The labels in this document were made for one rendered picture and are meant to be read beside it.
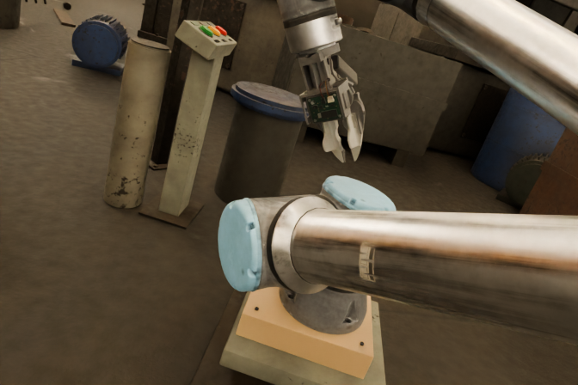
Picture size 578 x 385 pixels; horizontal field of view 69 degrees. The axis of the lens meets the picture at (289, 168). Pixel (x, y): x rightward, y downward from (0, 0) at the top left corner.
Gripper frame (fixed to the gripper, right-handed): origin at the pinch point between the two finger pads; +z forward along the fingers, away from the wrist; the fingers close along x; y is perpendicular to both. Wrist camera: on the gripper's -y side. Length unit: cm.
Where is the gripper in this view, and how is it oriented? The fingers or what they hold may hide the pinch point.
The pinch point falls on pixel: (348, 153)
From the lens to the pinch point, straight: 79.6
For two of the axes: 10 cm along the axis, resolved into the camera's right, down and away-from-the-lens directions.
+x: 8.9, -1.2, -4.5
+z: 2.8, 9.1, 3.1
